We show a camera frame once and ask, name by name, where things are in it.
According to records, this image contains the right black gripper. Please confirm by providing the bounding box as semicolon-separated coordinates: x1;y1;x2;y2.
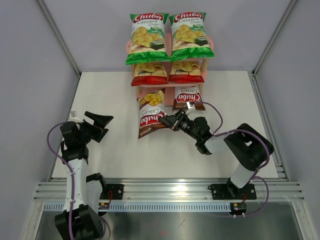
159;109;201;141

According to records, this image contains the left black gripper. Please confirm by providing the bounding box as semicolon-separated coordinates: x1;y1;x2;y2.
78;111;113;144

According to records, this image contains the brown chips bag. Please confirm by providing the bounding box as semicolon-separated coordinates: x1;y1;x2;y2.
137;88;167;139
172;85;206;111

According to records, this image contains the red chips bag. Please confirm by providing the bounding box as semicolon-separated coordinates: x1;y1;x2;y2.
168;61;205;84
131;62;168;87

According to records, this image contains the green chips bag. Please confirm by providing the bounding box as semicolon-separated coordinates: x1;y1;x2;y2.
169;11;214;62
125;12;170;65

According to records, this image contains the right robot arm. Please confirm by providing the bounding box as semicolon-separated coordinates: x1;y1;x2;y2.
160;110;274;200

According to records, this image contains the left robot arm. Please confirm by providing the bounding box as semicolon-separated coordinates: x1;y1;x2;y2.
54;111;113;240

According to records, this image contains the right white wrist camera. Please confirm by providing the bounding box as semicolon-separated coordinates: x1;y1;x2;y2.
185;101;196;116

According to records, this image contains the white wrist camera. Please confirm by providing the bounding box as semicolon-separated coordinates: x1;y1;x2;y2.
185;101;196;116
67;111;83;123

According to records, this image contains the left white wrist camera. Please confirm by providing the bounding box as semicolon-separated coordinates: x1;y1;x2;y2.
67;111;83;123

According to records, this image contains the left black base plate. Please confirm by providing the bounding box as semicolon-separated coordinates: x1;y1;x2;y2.
100;183;124;200

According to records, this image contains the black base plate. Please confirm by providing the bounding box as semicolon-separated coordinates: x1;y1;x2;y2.
100;183;124;200
207;183;257;200

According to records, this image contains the white slotted cable duct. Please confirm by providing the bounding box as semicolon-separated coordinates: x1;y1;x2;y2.
43;201;232;213

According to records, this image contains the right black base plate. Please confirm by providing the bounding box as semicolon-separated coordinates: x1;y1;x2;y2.
207;183;257;200

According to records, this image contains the aluminium mounting rail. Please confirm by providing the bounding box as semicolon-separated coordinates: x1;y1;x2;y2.
33;181;305;202

